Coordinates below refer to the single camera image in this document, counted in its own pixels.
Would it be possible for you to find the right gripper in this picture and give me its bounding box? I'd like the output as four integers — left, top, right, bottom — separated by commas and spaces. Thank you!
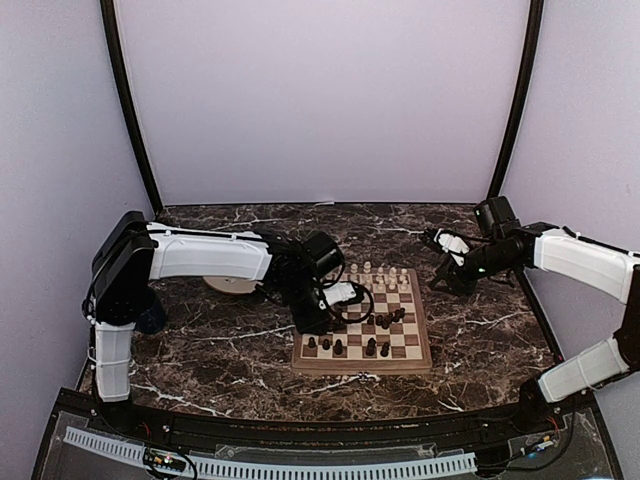
429, 241, 517, 297

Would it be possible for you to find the left black frame post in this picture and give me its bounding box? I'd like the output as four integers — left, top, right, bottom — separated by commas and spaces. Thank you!
99, 0, 164, 213

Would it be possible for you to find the black frame post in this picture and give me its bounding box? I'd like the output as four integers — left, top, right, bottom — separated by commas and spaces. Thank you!
99, 0, 164, 213
486, 0, 545, 198

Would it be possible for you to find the dark chess piece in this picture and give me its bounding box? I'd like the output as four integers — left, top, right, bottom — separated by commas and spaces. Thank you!
333, 339, 345, 358

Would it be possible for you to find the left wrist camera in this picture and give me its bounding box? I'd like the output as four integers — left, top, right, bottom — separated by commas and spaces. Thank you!
318, 282, 364, 310

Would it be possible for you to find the wooden chess board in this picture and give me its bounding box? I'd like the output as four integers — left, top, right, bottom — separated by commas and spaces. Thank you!
292, 262, 433, 375

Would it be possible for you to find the white slotted cable duct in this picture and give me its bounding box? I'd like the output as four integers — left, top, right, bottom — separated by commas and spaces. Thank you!
63, 427, 478, 479

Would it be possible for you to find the black front rail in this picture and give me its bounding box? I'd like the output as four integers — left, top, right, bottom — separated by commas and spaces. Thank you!
124, 406, 520, 449

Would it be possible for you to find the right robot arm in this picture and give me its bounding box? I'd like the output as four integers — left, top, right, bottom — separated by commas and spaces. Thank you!
422, 196, 639, 434

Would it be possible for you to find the right black frame post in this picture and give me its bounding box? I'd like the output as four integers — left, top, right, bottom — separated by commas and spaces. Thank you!
486, 0, 545, 198

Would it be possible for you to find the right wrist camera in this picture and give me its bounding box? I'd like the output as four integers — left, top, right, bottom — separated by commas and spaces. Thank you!
422, 229, 470, 266

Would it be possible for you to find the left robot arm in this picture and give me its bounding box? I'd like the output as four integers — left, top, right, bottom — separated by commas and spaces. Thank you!
81, 211, 373, 436

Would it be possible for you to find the cream decorated ceramic plate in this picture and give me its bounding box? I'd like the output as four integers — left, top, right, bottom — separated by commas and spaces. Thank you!
203, 276, 258, 295

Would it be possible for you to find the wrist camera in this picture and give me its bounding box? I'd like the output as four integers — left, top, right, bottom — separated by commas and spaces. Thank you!
422, 229, 470, 266
318, 282, 364, 310

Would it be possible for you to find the dark blue mug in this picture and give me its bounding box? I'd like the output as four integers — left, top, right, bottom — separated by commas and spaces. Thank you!
135, 291, 167, 335

